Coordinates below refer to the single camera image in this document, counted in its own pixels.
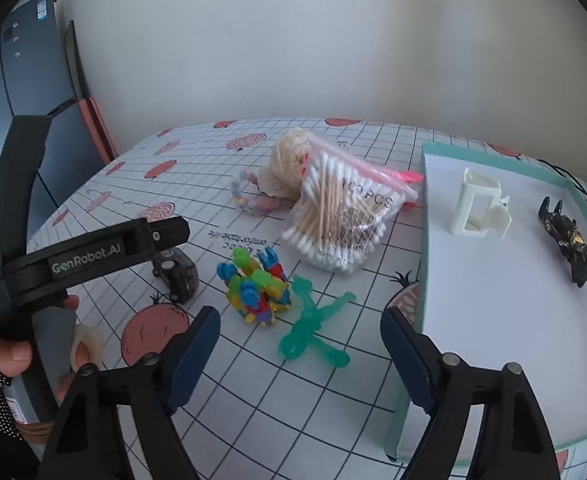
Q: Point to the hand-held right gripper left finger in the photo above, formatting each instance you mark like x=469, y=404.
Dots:
x=193, y=360

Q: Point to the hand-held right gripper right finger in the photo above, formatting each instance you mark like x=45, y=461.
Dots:
x=407, y=360

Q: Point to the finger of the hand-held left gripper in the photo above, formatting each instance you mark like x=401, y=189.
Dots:
x=169, y=235

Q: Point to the black toy car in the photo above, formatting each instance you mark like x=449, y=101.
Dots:
x=179, y=276

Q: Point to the teal rimmed white box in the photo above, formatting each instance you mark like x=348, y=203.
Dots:
x=483, y=285

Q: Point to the cream lace cloth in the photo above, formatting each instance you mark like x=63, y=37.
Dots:
x=288, y=160

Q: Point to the person's left hand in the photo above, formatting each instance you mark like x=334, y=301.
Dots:
x=9, y=355

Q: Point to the colourful building block toy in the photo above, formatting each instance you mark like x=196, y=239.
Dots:
x=258, y=290

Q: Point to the green plastic figure toy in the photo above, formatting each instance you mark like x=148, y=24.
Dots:
x=308, y=322

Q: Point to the grid printed tablecloth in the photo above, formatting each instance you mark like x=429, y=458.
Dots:
x=298, y=410

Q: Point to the pink flat boards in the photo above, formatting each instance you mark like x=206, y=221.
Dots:
x=98, y=125

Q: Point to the white plastic holder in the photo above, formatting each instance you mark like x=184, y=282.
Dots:
x=461, y=210

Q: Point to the bag of cotton swabs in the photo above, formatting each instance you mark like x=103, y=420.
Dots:
x=333, y=210

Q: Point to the dark flat panel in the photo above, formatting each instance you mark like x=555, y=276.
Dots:
x=77, y=60

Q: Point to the black and gold toy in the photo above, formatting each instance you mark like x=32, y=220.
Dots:
x=573, y=250

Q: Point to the dark blue computer tower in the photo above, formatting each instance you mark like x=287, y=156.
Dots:
x=33, y=60

